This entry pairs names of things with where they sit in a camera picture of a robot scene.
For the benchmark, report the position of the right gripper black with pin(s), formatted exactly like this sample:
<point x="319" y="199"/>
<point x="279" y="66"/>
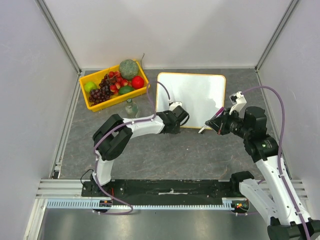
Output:
<point x="221" y="124"/>

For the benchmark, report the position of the pink marker cap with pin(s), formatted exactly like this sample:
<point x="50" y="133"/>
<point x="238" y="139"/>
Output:
<point x="219" y="112"/>

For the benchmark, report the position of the white whiteboard orange frame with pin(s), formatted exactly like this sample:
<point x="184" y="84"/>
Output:
<point x="201" y="95"/>

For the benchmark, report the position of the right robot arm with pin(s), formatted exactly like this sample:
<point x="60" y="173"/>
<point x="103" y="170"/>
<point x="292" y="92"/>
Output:
<point x="281" y="209"/>

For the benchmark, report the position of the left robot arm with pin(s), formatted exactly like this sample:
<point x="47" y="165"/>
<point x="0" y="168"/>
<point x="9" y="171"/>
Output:
<point x="113" y="136"/>

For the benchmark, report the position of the small glass bottle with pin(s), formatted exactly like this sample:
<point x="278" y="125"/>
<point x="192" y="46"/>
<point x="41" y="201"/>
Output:
<point x="131" y="108"/>

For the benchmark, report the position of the red apple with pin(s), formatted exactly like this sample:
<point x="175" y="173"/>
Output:
<point x="137" y="82"/>

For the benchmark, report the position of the green mango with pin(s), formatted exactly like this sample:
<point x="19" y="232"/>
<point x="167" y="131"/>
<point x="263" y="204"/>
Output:
<point x="125" y="90"/>

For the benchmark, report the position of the green melon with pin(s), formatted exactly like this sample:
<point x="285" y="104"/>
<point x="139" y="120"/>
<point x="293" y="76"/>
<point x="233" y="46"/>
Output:
<point x="128" y="69"/>

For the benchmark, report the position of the purple grape bunch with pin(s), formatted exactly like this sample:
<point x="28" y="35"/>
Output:
<point x="101" y="94"/>

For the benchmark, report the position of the yellow plastic bin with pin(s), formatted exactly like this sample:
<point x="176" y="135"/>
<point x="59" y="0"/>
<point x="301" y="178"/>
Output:
<point x="115" y="99"/>

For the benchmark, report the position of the green apple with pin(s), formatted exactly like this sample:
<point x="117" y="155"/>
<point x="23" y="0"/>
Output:
<point x="89" y="86"/>

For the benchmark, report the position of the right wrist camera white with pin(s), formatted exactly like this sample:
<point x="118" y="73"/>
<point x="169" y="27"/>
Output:
<point x="238" y="102"/>

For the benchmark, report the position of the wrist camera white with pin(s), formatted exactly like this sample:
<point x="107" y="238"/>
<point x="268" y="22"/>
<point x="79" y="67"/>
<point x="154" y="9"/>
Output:
<point x="174" y="104"/>
<point x="238" y="102"/>

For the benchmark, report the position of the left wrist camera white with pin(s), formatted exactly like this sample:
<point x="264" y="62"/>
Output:
<point x="174" y="104"/>

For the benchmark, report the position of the light blue cable duct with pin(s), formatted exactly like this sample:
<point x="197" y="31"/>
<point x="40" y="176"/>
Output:
<point x="97" y="204"/>

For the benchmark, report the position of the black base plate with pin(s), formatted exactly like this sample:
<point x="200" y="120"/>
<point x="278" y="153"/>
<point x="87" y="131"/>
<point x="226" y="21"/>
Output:
<point x="171" y="192"/>

